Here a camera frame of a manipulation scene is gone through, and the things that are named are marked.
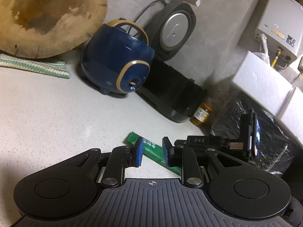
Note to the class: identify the white foam box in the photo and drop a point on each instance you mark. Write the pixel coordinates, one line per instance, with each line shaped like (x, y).
(293, 108)
(258, 80)

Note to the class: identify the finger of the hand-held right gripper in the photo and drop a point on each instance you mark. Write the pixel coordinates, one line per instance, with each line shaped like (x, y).
(203, 140)

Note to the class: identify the green packet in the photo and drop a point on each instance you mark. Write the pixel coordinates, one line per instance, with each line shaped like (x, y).
(151, 150)

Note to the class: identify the blue rice cooker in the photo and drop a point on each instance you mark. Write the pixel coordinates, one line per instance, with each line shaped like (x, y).
(113, 52)

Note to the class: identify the glass jar with orange lid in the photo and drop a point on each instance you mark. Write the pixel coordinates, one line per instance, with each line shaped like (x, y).
(201, 115)

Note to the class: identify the white wall water heater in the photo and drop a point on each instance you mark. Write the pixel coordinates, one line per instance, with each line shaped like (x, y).
(277, 11)

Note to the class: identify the round wooden cutting board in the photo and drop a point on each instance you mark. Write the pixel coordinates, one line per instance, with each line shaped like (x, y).
(47, 16)

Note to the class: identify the small clear plastic bag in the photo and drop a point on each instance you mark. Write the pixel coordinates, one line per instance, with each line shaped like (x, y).
(262, 49)

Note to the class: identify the black foil bag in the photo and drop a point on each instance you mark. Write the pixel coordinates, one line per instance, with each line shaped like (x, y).
(279, 134)

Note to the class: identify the black rice cooker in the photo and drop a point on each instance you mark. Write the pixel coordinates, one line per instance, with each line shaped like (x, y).
(172, 92)

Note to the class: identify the green striped cloth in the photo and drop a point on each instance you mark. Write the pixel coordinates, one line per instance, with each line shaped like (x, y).
(35, 66)

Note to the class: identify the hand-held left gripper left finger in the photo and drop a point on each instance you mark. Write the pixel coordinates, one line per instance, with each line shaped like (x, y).
(138, 151)

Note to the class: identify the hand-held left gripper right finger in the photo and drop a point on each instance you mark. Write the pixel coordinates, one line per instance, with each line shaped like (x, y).
(167, 153)

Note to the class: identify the brass gas pipe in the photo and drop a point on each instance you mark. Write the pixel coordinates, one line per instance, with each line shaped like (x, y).
(276, 58)

